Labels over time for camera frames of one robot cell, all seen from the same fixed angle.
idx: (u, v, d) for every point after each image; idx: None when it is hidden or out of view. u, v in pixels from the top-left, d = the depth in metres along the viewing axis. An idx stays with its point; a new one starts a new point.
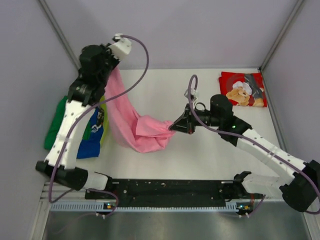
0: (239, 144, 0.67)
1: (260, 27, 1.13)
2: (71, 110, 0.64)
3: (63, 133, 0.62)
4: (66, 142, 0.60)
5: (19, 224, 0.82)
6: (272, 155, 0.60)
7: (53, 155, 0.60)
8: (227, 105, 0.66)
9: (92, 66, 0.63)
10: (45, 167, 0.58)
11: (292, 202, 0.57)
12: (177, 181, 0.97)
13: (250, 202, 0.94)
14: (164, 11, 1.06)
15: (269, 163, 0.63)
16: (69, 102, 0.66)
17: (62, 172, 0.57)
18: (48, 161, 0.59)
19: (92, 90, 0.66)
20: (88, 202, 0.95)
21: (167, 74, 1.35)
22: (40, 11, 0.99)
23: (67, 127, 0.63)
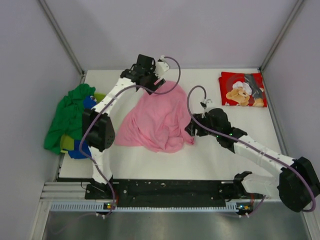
0: (235, 149, 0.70)
1: (260, 27, 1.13)
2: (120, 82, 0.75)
3: (112, 93, 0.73)
4: (113, 99, 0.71)
5: (19, 224, 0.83)
6: (262, 154, 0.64)
7: (101, 105, 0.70)
8: (222, 114, 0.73)
9: (146, 61, 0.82)
10: (90, 112, 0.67)
11: (287, 202, 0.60)
12: (177, 181, 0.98)
13: (250, 202, 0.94)
14: (164, 12, 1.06)
15: (262, 163, 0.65)
16: (121, 77, 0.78)
17: (106, 119, 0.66)
18: (95, 109, 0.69)
19: (139, 76, 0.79)
20: (88, 202, 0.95)
21: (168, 74, 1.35)
22: (39, 12, 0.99)
23: (116, 91, 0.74)
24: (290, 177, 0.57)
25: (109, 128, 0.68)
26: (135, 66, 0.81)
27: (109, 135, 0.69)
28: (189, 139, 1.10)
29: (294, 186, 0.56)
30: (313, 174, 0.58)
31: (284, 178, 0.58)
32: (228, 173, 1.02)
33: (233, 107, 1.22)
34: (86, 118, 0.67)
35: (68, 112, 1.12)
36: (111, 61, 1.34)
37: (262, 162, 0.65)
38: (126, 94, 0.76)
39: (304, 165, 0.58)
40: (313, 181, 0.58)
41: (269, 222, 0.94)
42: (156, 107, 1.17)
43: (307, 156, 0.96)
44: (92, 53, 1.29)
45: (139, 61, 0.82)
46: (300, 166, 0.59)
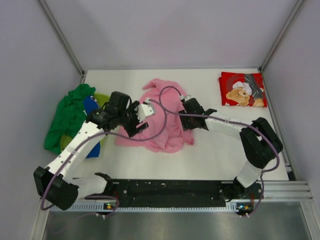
0: (208, 125, 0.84)
1: (260, 27, 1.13)
2: (85, 128, 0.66)
3: (72, 145, 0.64)
4: (72, 154, 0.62)
5: (19, 224, 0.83)
6: (227, 121, 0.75)
7: (57, 163, 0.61)
8: (191, 99, 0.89)
9: (121, 100, 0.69)
10: (43, 173, 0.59)
11: (255, 161, 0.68)
12: (176, 181, 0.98)
13: (250, 202, 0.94)
14: (164, 12, 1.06)
15: (230, 130, 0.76)
16: (87, 121, 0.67)
17: (59, 181, 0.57)
18: (49, 169, 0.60)
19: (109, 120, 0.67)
20: (88, 202, 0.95)
21: (168, 74, 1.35)
22: (39, 12, 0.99)
23: (78, 140, 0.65)
24: (249, 134, 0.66)
25: (64, 191, 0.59)
26: (105, 108, 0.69)
27: (67, 195, 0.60)
28: (189, 139, 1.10)
29: (253, 141, 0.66)
30: (271, 131, 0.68)
31: (244, 136, 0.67)
32: (228, 173, 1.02)
33: (233, 107, 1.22)
34: (40, 181, 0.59)
35: (68, 112, 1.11)
36: (111, 61, 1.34)
37: (229, 129, 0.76)
38: (90, 142, 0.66)
39: (262, 123, 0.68)
40: (272, 138, 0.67)
41: (269, 221, 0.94)
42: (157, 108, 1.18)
43: (307, 156, 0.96)
44: (92, 53, 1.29)
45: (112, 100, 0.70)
46: (260, 126, 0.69)
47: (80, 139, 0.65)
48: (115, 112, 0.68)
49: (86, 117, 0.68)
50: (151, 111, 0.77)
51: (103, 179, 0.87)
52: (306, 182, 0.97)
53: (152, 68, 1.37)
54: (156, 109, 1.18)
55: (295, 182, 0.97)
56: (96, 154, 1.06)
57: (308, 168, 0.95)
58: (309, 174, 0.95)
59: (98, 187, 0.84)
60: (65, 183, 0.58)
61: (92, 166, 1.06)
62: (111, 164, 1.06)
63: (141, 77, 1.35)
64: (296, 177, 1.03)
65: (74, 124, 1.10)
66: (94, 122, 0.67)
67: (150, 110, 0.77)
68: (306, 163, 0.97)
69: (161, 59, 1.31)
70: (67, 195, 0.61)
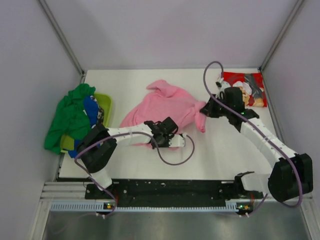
0: (242, 128, 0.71)
1: (260, 26, 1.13)
2: (143, 126, 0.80)
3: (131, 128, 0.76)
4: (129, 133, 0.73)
5: (20, 224, 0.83)
6: (266, 140, 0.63)
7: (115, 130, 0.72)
8: (237, 91, 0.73)
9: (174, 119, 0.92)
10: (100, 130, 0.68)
11: (275, 190, 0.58)
12: (176, 181, 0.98)
13: (250, 202, 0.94)
14: (164, 11, 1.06)
15: (264, 148, 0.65)
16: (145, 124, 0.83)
17: (109, 143, 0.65)
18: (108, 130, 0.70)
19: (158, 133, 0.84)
20: (88, 202, 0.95)
21: (168, 74, 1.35)
22: (39, 12, 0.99)
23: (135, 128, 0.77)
24: (284, 169, 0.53)
25: (106, 154, 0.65)
26: (158, 123, 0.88)
27: (102, 160, 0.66)
28: (201, 126, 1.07)
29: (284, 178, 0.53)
30: (310, 173, 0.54)
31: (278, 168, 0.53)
32: (228, 173, 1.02)
33: None
34: (94, 134, 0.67)
35: (68, 112, 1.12)
36: (111, 61, 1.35)
37: (264, 147, 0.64)
38: (138, 138, 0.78)
39: (304, 161, 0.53)
40: (306, 179, 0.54)
41: (269, 222, 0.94)
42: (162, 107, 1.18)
43: (307, 156, 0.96)
44: (92, 53, 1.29)
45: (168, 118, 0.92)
46: (299, 162, 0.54)
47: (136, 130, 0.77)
48: (165, 130, 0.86)
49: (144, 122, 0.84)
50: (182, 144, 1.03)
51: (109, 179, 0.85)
52: None
53: (151, 68, 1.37)
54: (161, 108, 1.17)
55: None
56: None
57: None
58: None
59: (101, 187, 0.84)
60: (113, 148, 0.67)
61: None
62: (112, 164, 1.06)
63: (141, 77, 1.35)
64: None
65: (74, 124, 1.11)
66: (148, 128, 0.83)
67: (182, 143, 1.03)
68: None
69: (161, 59, 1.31)
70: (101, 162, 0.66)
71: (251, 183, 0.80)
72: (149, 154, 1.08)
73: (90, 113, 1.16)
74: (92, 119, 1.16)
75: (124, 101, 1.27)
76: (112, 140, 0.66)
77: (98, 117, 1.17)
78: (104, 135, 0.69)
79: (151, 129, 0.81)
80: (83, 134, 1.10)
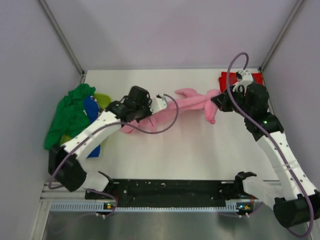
0: (261, 141, 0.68)
1: (260, 26, 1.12)
2: (105, 117, 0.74)
3: (90, 129, 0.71)
4: (88, 137, 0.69)
5: (20, 224, 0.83)
6: (287, 168, 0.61)
7: (73, 142, 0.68)
8: (263, 95, 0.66)
9: (138, 96, 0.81)
10: (58, 151, 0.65)
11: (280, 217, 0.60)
12: (177, 181, 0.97)
13: (250, 202, 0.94)
14: (164, 11, 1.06)
15: (280, 173, 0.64)
16: (107, 111, 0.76)
17: (73, 160, 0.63)
18: (65, 147, 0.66)
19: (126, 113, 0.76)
20: (88, 202, 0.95)
21: (168, 74, 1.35)
22: (39, 12, 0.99)
23: (96, 126, 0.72)
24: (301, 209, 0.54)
25: (74, 171, 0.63)
26: (124, 100, 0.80)
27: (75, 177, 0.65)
28: (210, 117, 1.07)
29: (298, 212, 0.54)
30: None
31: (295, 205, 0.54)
32: (228, 172, 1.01)
33: None
34: (53, 157, 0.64)
35: (68, 112, 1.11)
36: (111, 61, 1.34)
37: (280, 172, 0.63)
38: (105, 132, 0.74)
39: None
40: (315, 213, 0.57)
41: (269, 222, 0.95)
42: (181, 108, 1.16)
43: (307, 156, 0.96)
44: (92, 53, 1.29)
45: (131, 95, 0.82)
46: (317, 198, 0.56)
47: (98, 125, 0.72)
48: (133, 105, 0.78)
49: (106, 108, 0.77)
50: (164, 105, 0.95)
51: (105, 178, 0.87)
52: None
53: (151, 68, 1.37)
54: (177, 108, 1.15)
55: None
56: (96, 154, 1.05)
57: (308, 168, 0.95)
58: (308, 174, 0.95)
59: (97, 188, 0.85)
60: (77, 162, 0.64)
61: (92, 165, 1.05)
62: (111, 163, 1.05)
63: (141, 77, 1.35)
64: None
65: (74, 124, 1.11)
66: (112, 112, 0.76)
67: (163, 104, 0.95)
68: (306, 163, 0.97)
69: (161, 59, 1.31)
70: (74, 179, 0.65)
71: (252, 191, 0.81)
72: (147, 153, 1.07)
73: (90, 114, 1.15)
74: (92, 119, 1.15)
75: None
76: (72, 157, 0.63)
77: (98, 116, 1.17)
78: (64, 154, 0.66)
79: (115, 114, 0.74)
80: None
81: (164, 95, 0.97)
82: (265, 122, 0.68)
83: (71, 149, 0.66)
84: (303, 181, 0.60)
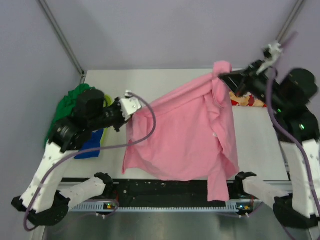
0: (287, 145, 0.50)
1: (260, 26, 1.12)
2: (49, 153, 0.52)
3: (38, 176, 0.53)
4: (39, 188, 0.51)
5: (19, 225, 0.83)
6: (311, 186, 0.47)
7: (28, 195, 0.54)
8: (310, 118, 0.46)
9: (84, 109, 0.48)
10: (19, 207, 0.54)
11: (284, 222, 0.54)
12: (177, 181, 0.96)
13: (250, 202, 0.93)
14: (165, 11, 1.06)
15: (298, 186, 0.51)
16: (49, 142, 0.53)
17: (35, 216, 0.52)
18: (23, 201, 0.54)
19: (74, 141, 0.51)
20: (87, 202, 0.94)
21: (168, 74, 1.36)
22: (39, 12, 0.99)
23: (44, 169, 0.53)
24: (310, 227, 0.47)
25: (46, 220, 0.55)
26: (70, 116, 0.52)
27: (52, 218, 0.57)
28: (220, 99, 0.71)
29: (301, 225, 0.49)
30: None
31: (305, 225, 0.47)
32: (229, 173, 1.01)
33: (233, 107, 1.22)
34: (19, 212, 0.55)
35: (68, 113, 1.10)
36: (111, 61, 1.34)
37: (301, 187, 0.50)
38: (63, 165, 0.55)
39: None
40: None
41: (269, 221, 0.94)
42: (180, 116, 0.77)
43: None
44: (92, 53, 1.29)
45: (79, 109, 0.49)
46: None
47: (45, 167, 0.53)
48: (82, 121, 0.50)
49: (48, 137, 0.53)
50: (134, 107, 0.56)
51: (101, 182, 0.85)
52: None
53: (152, 68, 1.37)
54: (177, 123, 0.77)
55: None
56: (96, 154, 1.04)
57: None
58: None
59: (96, 189, 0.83)
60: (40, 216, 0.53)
61: (92, 165, 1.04)
62: (110, 162, 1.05)
63: (141, 77, 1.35)
64: None
65: None
66: (57, 143, 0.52)
67: (133, 107, 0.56)
68: None
69: (162, 59, 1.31)
70: (54, 219, 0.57)
71: (252, 191, 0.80)
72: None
73: None
74: None
75: None
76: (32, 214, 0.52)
77: None
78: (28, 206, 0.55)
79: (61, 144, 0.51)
80: None
81: (131, 93, 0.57)
82: (303, 128, 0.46)
83: (27, 203, 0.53)
84: None
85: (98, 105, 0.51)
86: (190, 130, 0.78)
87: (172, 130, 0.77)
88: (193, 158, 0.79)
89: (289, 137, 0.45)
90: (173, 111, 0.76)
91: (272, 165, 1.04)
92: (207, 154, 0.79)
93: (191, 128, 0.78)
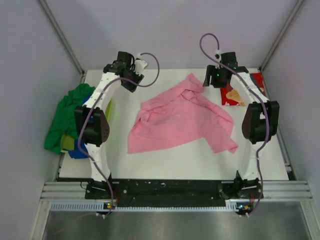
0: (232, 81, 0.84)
1: (260, 26, 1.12)
2: (107, 76, 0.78)
3: (100, 87, 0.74)
4: (102, 93, 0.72)
5: (19, 224, 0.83)
6: (247, 88, 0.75)
7: (91, 101, 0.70)
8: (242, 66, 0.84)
9: (124, 57, 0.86)
10: (83, 109, 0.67)
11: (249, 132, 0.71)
12: (176, 181, 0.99)
13: (250, 202, 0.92)
14: (164, 12, 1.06)
15: (245, 95, 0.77)
16: (105, 72, 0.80)
17: (99, 112, 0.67)
18: (87, 105, 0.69)
19: (122, 69, 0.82)
20: (88, 202, 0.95)
21: (168, 74, 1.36)
22: (39, 12, 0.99)
23: (102, 84, 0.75)
24: (254, 111, 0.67)
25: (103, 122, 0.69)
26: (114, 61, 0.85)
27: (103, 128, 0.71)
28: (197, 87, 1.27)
29: (254, 115, 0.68)
30: (276, 117, 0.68)
31: (250, 109, 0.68)
32: (229, 173, 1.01)
33: (233, 106, 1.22)
34: (80, 117, 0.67)
35: (69, 111, 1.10)
36: (111, 61, 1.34)
37: (244, 94, 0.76)
38: (113, 87, 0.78)
39: (273, 107, 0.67)
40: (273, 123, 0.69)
41: (269, 222, 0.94)
42: (170, 99, 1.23)
43: (307, 156, 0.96)
44: (92, 53, 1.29)
45: (120, 59, 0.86)
46: (269, 108, 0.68)
47: (104, 84, 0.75)
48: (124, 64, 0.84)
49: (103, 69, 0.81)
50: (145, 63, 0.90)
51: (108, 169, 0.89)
52: (306, 182, 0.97)
53: (151, 68, 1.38)
54: (170, 103, 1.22)
55: (295, 182, 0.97)
56: None
57: (307, 168, 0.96)
58: (308, 174, 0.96)
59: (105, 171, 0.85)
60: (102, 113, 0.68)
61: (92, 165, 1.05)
62: (111, 162, 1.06)
63: None
64: (296, 177, 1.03)
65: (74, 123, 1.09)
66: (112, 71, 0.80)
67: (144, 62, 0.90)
68: (306, 162, 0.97)
69: (161, 58, 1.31)
70: (104, 130, 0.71)
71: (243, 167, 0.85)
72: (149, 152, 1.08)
73: None
74: None
75: (123, 100, 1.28)
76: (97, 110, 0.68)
77: None
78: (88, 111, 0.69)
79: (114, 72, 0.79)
80: None
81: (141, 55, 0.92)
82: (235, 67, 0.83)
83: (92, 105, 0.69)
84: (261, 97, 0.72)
85: (128, 57, 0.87)
86: (183, 105, 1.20)
87: (170, 108, 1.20)
88: (189, 128, 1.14)
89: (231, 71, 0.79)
90: (166, 96, 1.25)
91: (273, 165, 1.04)
92: (201, 126, 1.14)
93: (183, 110, 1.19)
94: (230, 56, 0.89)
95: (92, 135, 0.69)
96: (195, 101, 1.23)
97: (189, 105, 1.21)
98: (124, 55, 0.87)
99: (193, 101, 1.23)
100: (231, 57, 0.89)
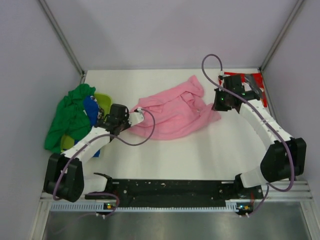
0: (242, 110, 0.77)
1: (260, 26, 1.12)
2: (96, 130, 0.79)
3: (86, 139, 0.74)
4: (87, 144, 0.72)
5: (19, 225, 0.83)
6: (264, 122, 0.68)
7: (71, 150, 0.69)
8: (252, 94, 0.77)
9: (118, 113, 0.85)
10: (59, 157, 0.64)
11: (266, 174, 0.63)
12: (177, 181, 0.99)
13: (250, 202, 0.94)
14: (163, 13, 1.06)
15: (261, 130, 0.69)
16: (96, 127, 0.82)
17: (75, 164, 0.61)
18: (65, 154, 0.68)
19: (114, 127, 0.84)
20: (88, 202, 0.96)
21: (167, 74, 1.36)
22: (40, 13, 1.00)
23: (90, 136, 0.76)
24: (278, 152, 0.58)
25: (77, 175, 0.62)
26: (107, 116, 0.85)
27: (77, 183, 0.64)
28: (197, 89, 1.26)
29: (278, 158, 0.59)
30: (302, 156, 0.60)
31: (272, 150, 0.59)
32: (229, 173, 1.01)
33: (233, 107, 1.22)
34: (54, 166, 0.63)
35: (69, 112, 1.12)
36: (111, 61, 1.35)
37: (260, 128, 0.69)
38: (99, 142, 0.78)
39: (299, 145, 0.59)
40: (297, 163, 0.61)
41: (269, 222, 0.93)
42: (168, 100, 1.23)
43: (307, 156, 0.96)
44: (92, 53, 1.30)
45: (113, 113, 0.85)
46: (294, 145, 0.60)
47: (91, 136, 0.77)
48: (116, 120, 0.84)
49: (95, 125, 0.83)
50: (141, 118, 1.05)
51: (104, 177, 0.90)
52: (306, 182, 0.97)
53: (150, 68, 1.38)
54: (169, 103, 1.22)
55: (296, 182, 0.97)
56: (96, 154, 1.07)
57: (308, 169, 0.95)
58: (309, 174, 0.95)
59: (100, 184, 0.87)
60: (80, 165, 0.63)
61: (92, 166, 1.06)
62: (111, 163, 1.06)
63: (141, 77, 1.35)
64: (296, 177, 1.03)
65: (74, 124, 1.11)
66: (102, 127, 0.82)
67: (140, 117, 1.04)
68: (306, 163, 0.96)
69: (161, 59, 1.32)
70: (78, 185, 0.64)
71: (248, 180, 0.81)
72: (147, 149, 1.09)
73: (90, 114, 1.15)
74: (92, 119, 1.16)
75: (124, 100, 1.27)
76: (75, 160, 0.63)
77: (99, 117, 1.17)
78: (65, 160, 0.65)
79: (105, 128, 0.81)
80: (84, 133, 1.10)
81: (141, 109, 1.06)
82: (244, 95, 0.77)
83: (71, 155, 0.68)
84: (280, 131, 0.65)
85: (120, 112, 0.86)
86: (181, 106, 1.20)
87: (167, 108, 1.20)
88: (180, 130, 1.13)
89: (242, 99, 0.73)
90: (166, 96, 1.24)
91: None
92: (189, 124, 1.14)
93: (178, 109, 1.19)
94: (236, 79, 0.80)
95: (64, 192, 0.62)
96: (192, 105, 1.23)
97: (185, 105, 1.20)
98: (117, 109, 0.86)
99: (190, 104, 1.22)
100: (237, 80, 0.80)
